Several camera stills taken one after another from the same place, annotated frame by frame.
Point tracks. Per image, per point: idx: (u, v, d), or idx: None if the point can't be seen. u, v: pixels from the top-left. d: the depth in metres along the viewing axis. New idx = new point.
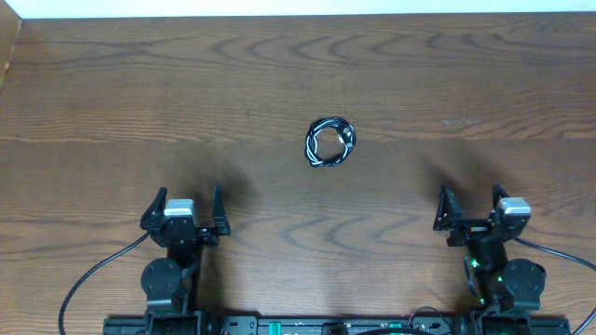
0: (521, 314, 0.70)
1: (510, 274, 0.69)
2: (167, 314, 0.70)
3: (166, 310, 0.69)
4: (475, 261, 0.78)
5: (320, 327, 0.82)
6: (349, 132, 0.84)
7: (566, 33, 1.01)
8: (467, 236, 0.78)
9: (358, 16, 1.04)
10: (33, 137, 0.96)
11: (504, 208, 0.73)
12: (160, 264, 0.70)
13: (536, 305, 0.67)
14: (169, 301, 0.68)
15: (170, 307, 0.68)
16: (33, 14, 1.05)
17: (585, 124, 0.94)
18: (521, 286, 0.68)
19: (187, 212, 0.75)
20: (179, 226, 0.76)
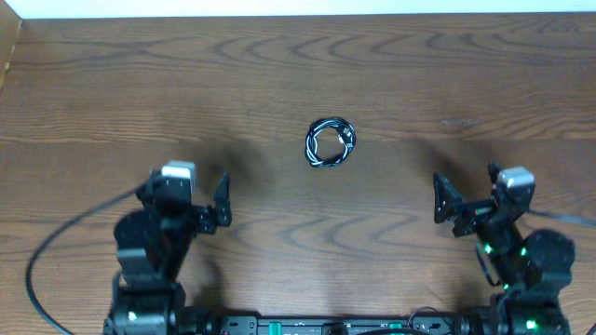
0: (548, 293, 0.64)
1: (535, 245, 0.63)
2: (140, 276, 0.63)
3: (141, 269, 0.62)
4: (489, 247, 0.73)
5: (320, 327, 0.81)
6: (350, 132, 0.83)
7: (566, 33, 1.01)
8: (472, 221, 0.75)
9: (358, 16, 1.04)
10: (33, 137, 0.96)
11: (505, 181, 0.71)
12: (138, 215, 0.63)
13: (565, 278, 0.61)
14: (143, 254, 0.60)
15: (145, 261, 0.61)
16: (33, 14, 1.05)
17: (585, 124, 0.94)
18: (548, 256, 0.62)
19: (185, 174, 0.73)
20: (174, 190, 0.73)
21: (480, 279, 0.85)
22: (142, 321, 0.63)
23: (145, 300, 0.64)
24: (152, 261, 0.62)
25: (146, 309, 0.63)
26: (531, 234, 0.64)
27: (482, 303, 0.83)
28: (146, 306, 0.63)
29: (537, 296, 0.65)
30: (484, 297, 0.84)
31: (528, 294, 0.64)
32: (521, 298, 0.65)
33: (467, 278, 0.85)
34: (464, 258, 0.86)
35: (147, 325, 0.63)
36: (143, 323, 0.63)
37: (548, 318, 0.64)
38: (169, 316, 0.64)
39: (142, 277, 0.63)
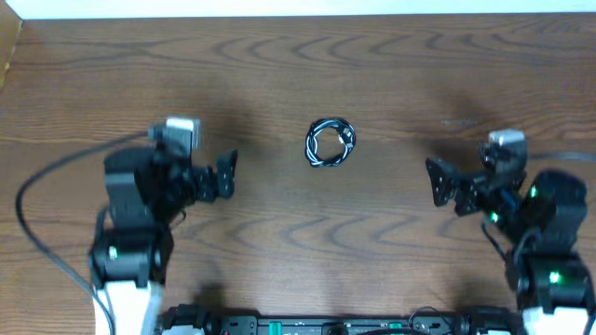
0: (565, 236, 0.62)
1: (544, 181, 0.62)
2: (127, 208, 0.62)
3: (128, 197, 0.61)
4: (496, 214, 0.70)
5: (320, 327, 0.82)
6: (350, 132, 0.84)
7: (565, 33, 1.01)
8: (469, 191, 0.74)
9: (358, 16, 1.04)
10: (33, 137, 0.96)
11: (497, 141, 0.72)
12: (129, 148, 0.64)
13: (582, 211, 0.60)
14: (130, 180, 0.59)
15: (133, 190, 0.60)
16: (33, 14, 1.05)
17: (584, 124, 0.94)
18: (560, 190, 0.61)
19: (189, 127, 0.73)
20: (174, 143, 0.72)
21: (479, 278, 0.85)
22: (124, 259, 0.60)
23: (128, 236, 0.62)
24: (140, 191, 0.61)
25: (130, 245, 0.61)
26: (536, 176, 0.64)
27: (482, 303, 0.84)
28: (129, 242, 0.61)
29: (554, 242, 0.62)
30: (483, 297, 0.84)
31: (544, 239, 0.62)
32: (538, 247, 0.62)
33: (467, 278, 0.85)
34: (464, 257, 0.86)
35: (128, 264, 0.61)
36: (127, 257, 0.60)
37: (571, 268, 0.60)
38: (154, 254, 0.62)
39: (129, 208, 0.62)
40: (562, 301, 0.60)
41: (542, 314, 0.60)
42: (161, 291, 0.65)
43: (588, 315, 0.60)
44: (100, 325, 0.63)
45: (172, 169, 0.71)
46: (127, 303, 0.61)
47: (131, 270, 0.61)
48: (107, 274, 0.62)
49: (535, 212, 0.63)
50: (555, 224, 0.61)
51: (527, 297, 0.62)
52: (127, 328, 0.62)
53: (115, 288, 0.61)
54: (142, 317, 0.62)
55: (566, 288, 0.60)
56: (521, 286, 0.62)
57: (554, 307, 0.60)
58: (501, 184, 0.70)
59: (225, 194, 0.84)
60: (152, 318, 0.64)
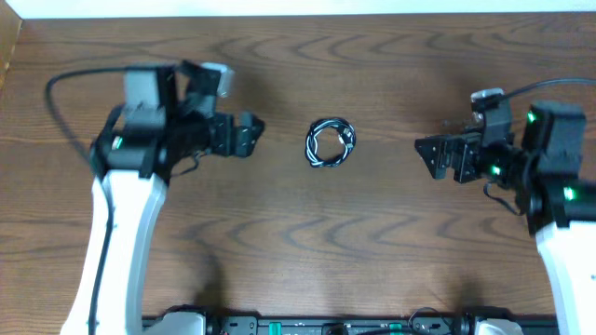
0: (566, 155, 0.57)
1: (535, 104, 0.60)
2: (143, 108, 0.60)
3: (144, 95, 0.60)
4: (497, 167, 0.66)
5: (320, 327, 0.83)
6: (350, 132, 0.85)
7: (567, 33, 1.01)
8: (463, 152, 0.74)
9: (358, 15, 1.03)
10: (33, 137, 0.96)
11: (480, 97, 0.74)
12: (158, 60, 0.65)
13: (581, 118, 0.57)
14: (153, 77, 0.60)
15: (153, 85, 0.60)
16: (33, 14, 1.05)
17: (585, 124, 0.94)
18: (551, 105, 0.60)
19: (221, 69, 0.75)
20: (205, 80, 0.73)
21: (480, 279, 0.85)
22: (130, 150, 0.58)
23: (138, 133, 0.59)
24: (157, 89, 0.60)
25: (139, 141, 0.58)
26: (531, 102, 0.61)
27: (482, 303, 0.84)
28: (137, 138, 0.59)
29: (558, 165, 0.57)
30: (483, 297, 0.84)
31: (551, 155, 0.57)
32: (545, 167, 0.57)
33: (467, 279, 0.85)
34: (465, 258, 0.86)
35: (132, 157, 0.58)
36: (130, 149, 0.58)
37: (578, 186, 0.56)
38: (159, 152, 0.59)
39: (146, 106, 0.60)
40: (580, 217, 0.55)
41: (557, 231, 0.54)
42: (164, 193, 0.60)
43: None
44: (96, 225, 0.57)
45: (193, 98, 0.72)
46: (128, 196, 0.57)
47: (136, 165, 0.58)
48: (109, 164, 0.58)
49: (535, 136, 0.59)
50: (559, 138, 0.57)
51: (541, 219, 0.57)
52: (127, 221, 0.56)
53: (115, 178, 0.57)
54: (142, 209, 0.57)
55: (585, 204, 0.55)
56: (533, 207, 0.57)
57: (569, 221, 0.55)
58: (492, 138, 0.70)
59: (243, 152, 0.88)
60: (150, 216, 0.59)
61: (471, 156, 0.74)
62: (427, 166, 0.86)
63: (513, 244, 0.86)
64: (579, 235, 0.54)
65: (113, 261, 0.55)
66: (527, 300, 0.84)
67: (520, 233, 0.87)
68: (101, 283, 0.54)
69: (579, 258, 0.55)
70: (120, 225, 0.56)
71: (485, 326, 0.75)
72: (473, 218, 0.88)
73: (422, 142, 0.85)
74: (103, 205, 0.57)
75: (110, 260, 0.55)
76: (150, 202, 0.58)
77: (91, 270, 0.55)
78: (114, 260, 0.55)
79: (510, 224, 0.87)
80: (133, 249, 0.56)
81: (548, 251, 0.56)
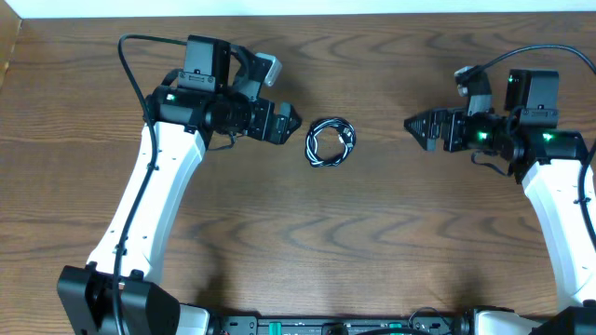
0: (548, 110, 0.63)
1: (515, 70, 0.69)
2: (196, 73, 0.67)
3: (201, 63, 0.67)
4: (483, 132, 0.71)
5: (320, 327, 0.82)
6: (350, 132, 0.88)
7: (566, 33, 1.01)
8: (451, 121, 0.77)
9: (357, 15, 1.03)
10: (33, 137, 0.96)
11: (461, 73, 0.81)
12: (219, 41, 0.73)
13: (555, 75, 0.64)
14: (209, 47, 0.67)
15: (209, 53, 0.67)
16: (33, 14, 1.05)
17: (585, 124, 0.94)
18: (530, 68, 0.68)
19: (272, 58, 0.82)
20: (258, 67, 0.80)
21: (480, 279, 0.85)
22: (180, 104, 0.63)
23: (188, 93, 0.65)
24: (213, 59, 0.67)
25: (188, 99, 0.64)
26: (511, 70, 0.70)
27: (482, 303, 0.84)
28: (187, 98, 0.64)
29: (538, 118, 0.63)
30: (483, 297, 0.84)
31: (530, 108, 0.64)
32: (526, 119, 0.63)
33: (466, 278, 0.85)
34: (464, 257, 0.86)
35: (181, 112, 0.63)
36: (180, 105, 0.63)
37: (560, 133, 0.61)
38: (207, 113, 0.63)
39: (199, 72, 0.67)
40: (559, 154, 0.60)
41: (540, 167, 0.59)
42: (202, 152, 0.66)
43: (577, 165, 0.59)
44: (138, 166, 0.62)
45: (239, 81, 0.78)
46: (172, 146, 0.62)
47: (184, 120, 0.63)
48: (160, 117, 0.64)
49: (517, 92, 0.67)
50: (536, 92, 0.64)
51: (524, 163, 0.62)
52: (167, 165, 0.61)
53: (166, 127, 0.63)
54: (182, 157, 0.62)
55: (561, 145, 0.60)
56: (516, 153, 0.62)
57: (549, 158, 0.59)
58: (478, 109, 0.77)
59: (276, 138, 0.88)
60: (186, 169, 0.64)
61: (459, 127, 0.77)
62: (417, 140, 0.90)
63: (513, 244, 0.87)
64: (559, 167, 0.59)
65: (151, 195, 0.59)
66: (526, 299, 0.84)
67: (520, 233, 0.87)
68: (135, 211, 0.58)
69: (560, 182, 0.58)
70: (161, 167, 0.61)
71: (482, 314, 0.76)
72: (473, 218, 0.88)
73: (412, 120, 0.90)
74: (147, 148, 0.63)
75: (148, 197, 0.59)
76: (190, 154, 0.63)
77: (128, 204, 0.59)
78: (150, 194, 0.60)
79: (509, 224, 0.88)
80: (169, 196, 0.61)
81: (533, 185, 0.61)
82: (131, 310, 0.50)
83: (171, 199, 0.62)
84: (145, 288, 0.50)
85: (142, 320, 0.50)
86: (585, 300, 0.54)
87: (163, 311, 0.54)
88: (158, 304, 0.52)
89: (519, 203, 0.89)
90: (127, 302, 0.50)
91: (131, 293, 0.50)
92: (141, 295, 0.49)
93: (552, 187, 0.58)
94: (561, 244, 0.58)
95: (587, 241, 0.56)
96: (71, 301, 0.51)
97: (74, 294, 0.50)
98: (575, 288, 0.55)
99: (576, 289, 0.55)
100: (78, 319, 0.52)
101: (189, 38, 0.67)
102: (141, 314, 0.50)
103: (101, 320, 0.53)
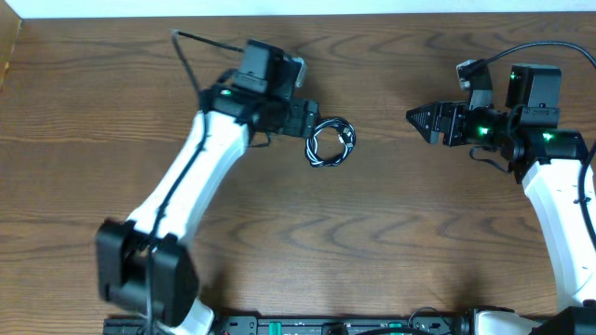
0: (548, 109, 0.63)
1: (517, 66, 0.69)
2: (249, 77, 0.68)
3: (255, 67, 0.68)
4: (484, 127, 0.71)
5: (320, 327, 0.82)
6: (350, 132, 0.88)
7: (566, 33, 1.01)
8: (453, 114, 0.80)
9: (357, 15, 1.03)
10: (33, 137, 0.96)
11: (463, 66, 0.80)
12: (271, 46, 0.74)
13: (556, 73, 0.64)
14: (266, 54, 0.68)
15: (264, 60, 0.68)
16: (33, 14, 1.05)
17: (585, 124, 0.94)
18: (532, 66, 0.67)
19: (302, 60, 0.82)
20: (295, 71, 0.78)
21: (480, 279, 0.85)
22: (233, 100, 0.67)
23: (241, 95, 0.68)
24: (268, 65, 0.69)
25: (239, 100, 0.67)
26: (513, 67, 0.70)
27: (482, 303, 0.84)
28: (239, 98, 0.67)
29: (539, 117, 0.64)
30: (483, 297, 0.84)
31: (530, 107, 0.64)
32: (527, 118, 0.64)
33: (467, 278, 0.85)
34: (464, 257, 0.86)
35: (234, 106, 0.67)
36: (231, 103, 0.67)
37: (560, 134, 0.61)
38: (255, 113, 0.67)
39: (252, 76, 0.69)
40: (559, 154, 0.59)
41: (540, 167, 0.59)
42: (244, 144, 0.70)
43: (577, 164, 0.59)
44: (189, 144, 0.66)
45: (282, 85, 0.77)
46: (221, 131, 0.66)
47: (232, 116, 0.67)
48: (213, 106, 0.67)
49: (519, 91, 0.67)
50: (537, 90, 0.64)
51: (524, 163, 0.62)
52: (214, 148, 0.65)
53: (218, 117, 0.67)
54: (230, 142, 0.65)
55: (560, 146, 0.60)
56: (516, 153, 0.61)
57: (549, 158, 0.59)
58: (479, 103, 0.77)
59: (297, 132, 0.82)
60: (229, 156, 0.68)
61: (459, 120, 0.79)
62: (421, 133, 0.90)
63: (513, 244, 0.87)
64: (559, 167, 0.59)
65: (196, 171, 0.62)
66: (526, 299, 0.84)
67: (520, 232, 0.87)
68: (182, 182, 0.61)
69: (560, 181, 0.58)
70: (209, 150, 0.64)
71: (481, 314, 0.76)
72: (473, 218, 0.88)
73: (416, 113, 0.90)
74: (197, 130, 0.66)
75: (195, 171, 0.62)
76: (235, 143, 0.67)
77: (175, 174, 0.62)
78: (196, 171, 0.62)
79: (510, 224, 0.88)
80: (210, 180, 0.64)
81: (533, 185, 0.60)
82: (163, 269, 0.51)
83: (211, 181, 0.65)
84: (179, 252, 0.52)
85: (169, 283, 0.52)
86: (585, 299, 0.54)
87: (185, 277, 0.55)
88: (184, 273, 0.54)
89: (519, 203, 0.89)
90: (160, 262, 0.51)
91: (166, 254, 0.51)
92: (174, 257, 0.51)
93: (551, 186, 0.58)
94: (561, 243, 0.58)
95: (587, 240, 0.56)
96: (105, 252, 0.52)
97: (112, 246, 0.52)
98: (575, 288, 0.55)
99: (577, 289, 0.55)
100: (106, 274, 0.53)
101: (249, 43, 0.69)
102: (171, 275, 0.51)
103: (127, 279, 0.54)
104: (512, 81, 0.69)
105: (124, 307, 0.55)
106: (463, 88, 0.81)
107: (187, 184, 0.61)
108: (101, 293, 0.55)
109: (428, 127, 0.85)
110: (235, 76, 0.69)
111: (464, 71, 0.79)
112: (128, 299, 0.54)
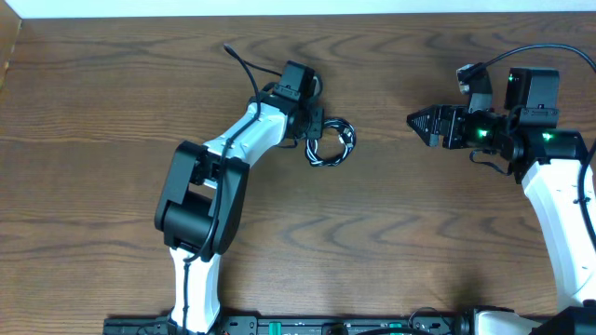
0: (552, 111, 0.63)
1: (516, 69, 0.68)
2: (288, 89, 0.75)
3: (292, 80, 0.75)
4: (484, 130, 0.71)
5: (320, 327, 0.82)
6: (350, 132, 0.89)
7: (566, 33, 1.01)
8: (452, 117, 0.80)
9: (357, 15, 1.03)
10: (33, 137, 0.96)
11: (463, 70, 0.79)
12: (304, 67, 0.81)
13: (555, 75, 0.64)
14: (304, 73, 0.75)
15: (303, 76, 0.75)
16: (33, 14, 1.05)
17: (585, 124, 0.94)
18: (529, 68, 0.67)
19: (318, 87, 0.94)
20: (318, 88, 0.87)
21: (479, 279, 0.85)
22: (277, 100, 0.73)
23: (278, 100, 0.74)
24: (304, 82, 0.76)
25: (278, 100, 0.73)
26: (512, 69, 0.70)
27: (482, 303, 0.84)
28: (278, 100, 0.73)
29: (539, 119, 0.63)
30: (483, 296, 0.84)
31: (529, 108, 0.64)
32: (528, 120, 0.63)
33: (467, 278, 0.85)
34: (464, 257, 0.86)
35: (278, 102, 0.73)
36: (276, 100, 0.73)
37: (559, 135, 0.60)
38: (291, 116, 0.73)
39: (291, 89, 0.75)
40: (558, 155, 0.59)
41: (539, 167, 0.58)
42: (281, 137, 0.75)
43: (578, 164, 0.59)
44: (243, 118, 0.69)
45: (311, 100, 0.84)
46: (273, 112, 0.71)
47: (277, 107, 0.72)
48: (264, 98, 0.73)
49: (517, 92, 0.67)
50: (535, 91, 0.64)
51: (524, 163, 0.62)
52: (266, 123, 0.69)
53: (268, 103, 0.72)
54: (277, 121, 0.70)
55: (560, 147, 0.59)
56: (516, 153, 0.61)
57: (549, 158, 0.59)
58: (478, 105, 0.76)
59: (318, 136, 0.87)
60: (271, 137, 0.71)
61: (459, 123, 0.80)
62: (421, 137, 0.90)
63: (513, 244, 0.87)
64: (559, 167, 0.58)
65: (253, 132, 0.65)
66: (526, 299, 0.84)
67: (520, 232, 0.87)
68: (244, 135, 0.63)
69: (561, 181, 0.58)
70: (262, 122, 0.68)
71: (481, 314, 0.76)
72: (473, 218, 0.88)
73: (415, 116, 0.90)
74: (251, 110, 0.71)
75: (252, 132, 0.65)
76: (278, 127, 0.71)
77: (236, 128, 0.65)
78: (253, 133, 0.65)
79: (509, 224, 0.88)
80: (258, 147, 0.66)
81: (533, 185, 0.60)
82: (233, 185, 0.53)
83: (259, 151, 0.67)
84: (245, 167, 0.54)
85: (233, 198, 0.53)
86: (585, 299, 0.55)
87: (240, 203, 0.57)
88: (243, 194, 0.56)
89: (519, 203, 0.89)
90: (228, 177, 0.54)
91: (234, 168, 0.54)
92: (242, 171, 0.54)
93: (551, 186, 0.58)
94: (560, 242, 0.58)
95: (587, 239, 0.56)
96: (176, 171, 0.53)
97: (187, 161, 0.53)
98: (575, 288, 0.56)
99: (577, 289, 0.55)
100: (171, 191, 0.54)
101: (288, 62, 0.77)
102: (237, 190, 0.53)
103: (184, 204, 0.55)
104: (512, 83, 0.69)
105: (177, 232, 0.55)
106: (463, 91, 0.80)
107: (248, 137, 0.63)
108: (155, 217, 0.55)
109: (429, 130, 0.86)
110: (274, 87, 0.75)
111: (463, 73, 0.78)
112: (183, 225, 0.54)
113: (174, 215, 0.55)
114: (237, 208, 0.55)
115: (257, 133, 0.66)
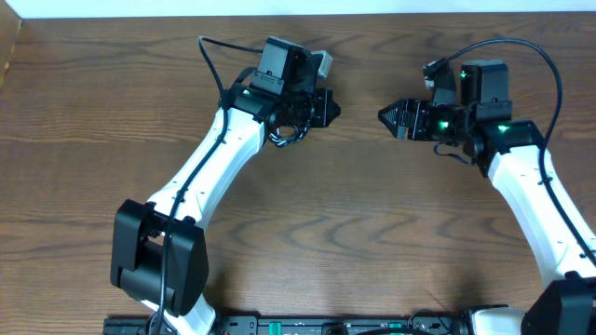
0: (505, 105, 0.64)
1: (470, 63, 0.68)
2: (267, 77, 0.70)
3: (273, 65, 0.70)
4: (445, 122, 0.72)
5: (320, 327, 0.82)
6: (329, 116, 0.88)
7: (566, 33, 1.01)
8: (416, 110, 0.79)
9: (357, 15, 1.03)
10: (33, 137, 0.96)
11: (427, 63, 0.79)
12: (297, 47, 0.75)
13: (504, 68, 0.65)
14: (285, 55, 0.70)
15: (284, 59, 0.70)
16: (33, 13, 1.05)
17: (586, 123, 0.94)
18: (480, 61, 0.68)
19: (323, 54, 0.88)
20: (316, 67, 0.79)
21: (479, 279, 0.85)
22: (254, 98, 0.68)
23: (258, 94, 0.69)
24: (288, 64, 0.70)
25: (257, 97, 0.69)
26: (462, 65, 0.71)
27: (482, 303, 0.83)
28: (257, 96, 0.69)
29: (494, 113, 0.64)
30: (483, 296, 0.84)
31: (484, 102, 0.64)
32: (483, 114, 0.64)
33: (467, 278, 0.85)
34: (464, 257, 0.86)
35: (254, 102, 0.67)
36: (249, 101, 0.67)
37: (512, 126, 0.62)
38: (272, 113, 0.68)
39: (270, 78, 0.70)
40: (516, 143, 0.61)
41: (501, 156, 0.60)
42: (260, 144, 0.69)
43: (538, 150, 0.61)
44: (208, 139, 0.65)
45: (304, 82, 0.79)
46: (240, 125, 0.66)
47: (251, 113, 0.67)
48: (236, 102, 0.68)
49: (470, 87, 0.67)
50: (489, 87, 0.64)
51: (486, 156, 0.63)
52: (233, 142, 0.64)
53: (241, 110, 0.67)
54: (246, 138, 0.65)
55: (515, 136, 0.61)
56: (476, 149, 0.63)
57: (508, 148, 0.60)
58: (442, 100, 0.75)
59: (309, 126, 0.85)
60: (244, 155, 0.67)
61: (423, 115, 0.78)
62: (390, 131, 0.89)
63: (513, 244, 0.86)
64: (518, 154, 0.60)
65: (212, 164, 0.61)
66: (526, 299, 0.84)
67: (519, 232, 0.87)
68: (200, 168, 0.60)
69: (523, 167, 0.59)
70: (227, 144, 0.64)
71: (478, 314, 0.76)
72: (473, 218, 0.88)
73: (386, 111, 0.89)
74: (219, 124, 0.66)
75: (210, 164, 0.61)
76: (252, 140, 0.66)
77: (194, 162, 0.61)
78: (213, 163, 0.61)
79: (509, 224, 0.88)
80: (224, 174, 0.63)
81: (498, 176, 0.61)
82: (182, 251, 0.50)
83: (226, 178, 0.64)
84: (195, 234, 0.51)
85: (183, 264, 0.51)
86: (566, 271, 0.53)
87: (199, 261, 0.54)
88: (198, 255, 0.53)
89: None
90: (177, 243, 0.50)
91: (183, 234, 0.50)
92: (191, 238, 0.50)
93: (517, 173, 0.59)
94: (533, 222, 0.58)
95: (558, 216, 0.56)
96: (123, 235, 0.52)
97: (130, 225, 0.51)
98: (556, 263, 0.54)
99: (558, 263, 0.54)
100: (123, 254, 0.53)
101: (268, 41, 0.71)
102: (186, 258, 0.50)
103: (140, 262, 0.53)
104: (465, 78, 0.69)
105: (136, 291, 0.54)
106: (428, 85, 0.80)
107: (206, 174, 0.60)
108: (114, 276, 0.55)
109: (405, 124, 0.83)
110: (253, 75, 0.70)
111: (426, 69, 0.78)
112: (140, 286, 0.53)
113: (130, 274, 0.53)
114: (193, 274, 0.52)
115: (219, 164, 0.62)
